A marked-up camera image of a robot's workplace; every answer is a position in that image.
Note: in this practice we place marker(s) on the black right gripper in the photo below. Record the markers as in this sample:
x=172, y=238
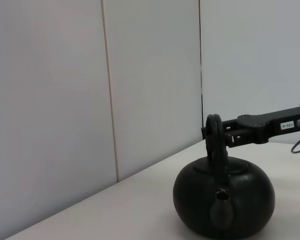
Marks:
x=272, y=125

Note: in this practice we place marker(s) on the black round teapot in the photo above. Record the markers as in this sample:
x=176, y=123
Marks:
x=252, y=200

